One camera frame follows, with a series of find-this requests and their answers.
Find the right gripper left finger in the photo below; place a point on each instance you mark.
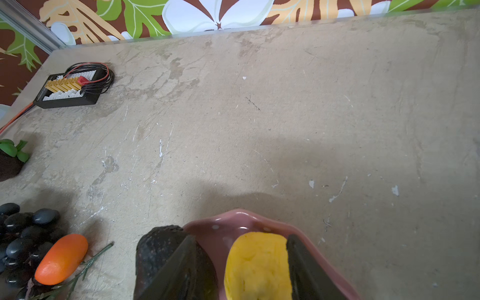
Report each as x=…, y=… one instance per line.
x=176, y=280

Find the dark avocado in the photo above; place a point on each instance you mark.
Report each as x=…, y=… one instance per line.
x=154, y=250

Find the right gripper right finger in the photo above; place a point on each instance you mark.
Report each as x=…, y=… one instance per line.
x=308, y=279

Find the black grape bunch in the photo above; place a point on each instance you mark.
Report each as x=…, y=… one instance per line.
x=26, y=237

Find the yellow pear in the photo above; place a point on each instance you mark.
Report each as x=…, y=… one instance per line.
x=257, y=268

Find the upper orange kumquat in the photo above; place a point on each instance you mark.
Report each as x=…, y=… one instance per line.
x=62, y=260

